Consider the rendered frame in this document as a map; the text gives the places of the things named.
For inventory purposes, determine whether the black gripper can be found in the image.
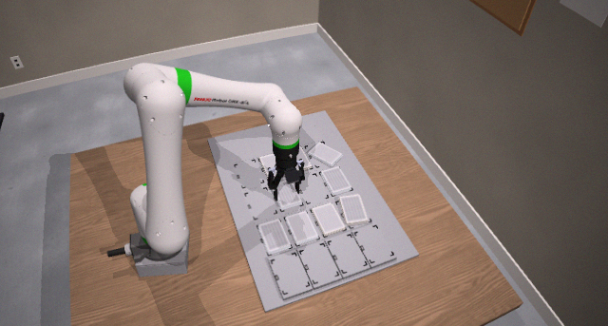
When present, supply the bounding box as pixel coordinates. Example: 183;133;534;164
268;157;305;201

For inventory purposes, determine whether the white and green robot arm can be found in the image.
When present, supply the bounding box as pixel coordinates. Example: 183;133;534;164
107;63;302;263

